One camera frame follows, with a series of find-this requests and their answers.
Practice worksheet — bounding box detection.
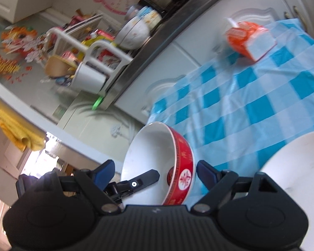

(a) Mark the wooden spatula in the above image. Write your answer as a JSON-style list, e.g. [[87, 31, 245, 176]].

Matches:
[[45, 55, 77, 78]]

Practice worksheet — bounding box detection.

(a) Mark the plain white plate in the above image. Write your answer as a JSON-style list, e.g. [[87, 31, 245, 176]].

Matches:
[[259, 129, 314, 207]]

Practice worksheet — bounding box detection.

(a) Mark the large white floral bowl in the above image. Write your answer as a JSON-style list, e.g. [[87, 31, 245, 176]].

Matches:
[[116, 18, 150, 51]]

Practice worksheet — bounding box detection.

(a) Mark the grey kitchen countertop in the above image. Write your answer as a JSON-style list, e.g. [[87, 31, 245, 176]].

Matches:
[[105, 0, 241, 105]]

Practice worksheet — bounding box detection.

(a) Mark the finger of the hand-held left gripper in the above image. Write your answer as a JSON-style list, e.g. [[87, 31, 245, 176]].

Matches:
[[119, 169, 160, 204], [105, 182, 122, 202]]

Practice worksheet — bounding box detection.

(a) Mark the blue checked plastic tablecloth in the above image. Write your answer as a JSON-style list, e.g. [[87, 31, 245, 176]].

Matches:
[[147, 18, 314, 183]]

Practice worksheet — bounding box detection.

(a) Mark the yellow cloth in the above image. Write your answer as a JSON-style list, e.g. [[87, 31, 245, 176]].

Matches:
[[0, 98, 47, 152]]

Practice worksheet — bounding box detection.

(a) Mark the small white floral bowl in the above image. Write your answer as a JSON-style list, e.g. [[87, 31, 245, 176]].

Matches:
[[132, 5, 163, 30]]

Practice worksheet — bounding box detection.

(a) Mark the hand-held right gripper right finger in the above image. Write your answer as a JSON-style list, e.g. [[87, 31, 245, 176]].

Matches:
[[190, 160, 289, 213]]

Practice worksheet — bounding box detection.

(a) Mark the yellow plastic bottle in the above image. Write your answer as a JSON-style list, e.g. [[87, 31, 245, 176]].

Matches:
[[80, 35, 116, 58]]

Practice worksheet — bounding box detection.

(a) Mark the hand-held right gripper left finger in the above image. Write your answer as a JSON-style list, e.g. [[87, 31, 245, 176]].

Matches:
[[16, 159, 121, 214]]

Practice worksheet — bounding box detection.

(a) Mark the white utensil cup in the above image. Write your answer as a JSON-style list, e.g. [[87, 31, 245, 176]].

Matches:
[[71, 63, 109, 95]]

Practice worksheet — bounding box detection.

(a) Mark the gas stove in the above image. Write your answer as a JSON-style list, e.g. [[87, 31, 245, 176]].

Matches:
[[139, 0, 207, 19]]

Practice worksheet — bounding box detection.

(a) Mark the red orange paper decoration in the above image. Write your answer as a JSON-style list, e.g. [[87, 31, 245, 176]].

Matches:
[[0, 26, 46, 83]]

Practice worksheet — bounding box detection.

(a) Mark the red white seasoning packet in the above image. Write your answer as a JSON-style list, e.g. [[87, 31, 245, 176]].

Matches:
[[97, 48, 122, 70]]

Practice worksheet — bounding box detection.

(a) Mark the white plastic kitchen rack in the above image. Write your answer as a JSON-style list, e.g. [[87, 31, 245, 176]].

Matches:
[[44, 14, 134, 97]]

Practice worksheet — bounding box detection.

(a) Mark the red white bowl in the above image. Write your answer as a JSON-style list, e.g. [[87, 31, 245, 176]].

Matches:
[[120, 122, 197, 206]]

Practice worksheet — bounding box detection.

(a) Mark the orange white packet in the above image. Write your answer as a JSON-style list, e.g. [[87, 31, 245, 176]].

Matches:
[[223, 18, 278, 63]]

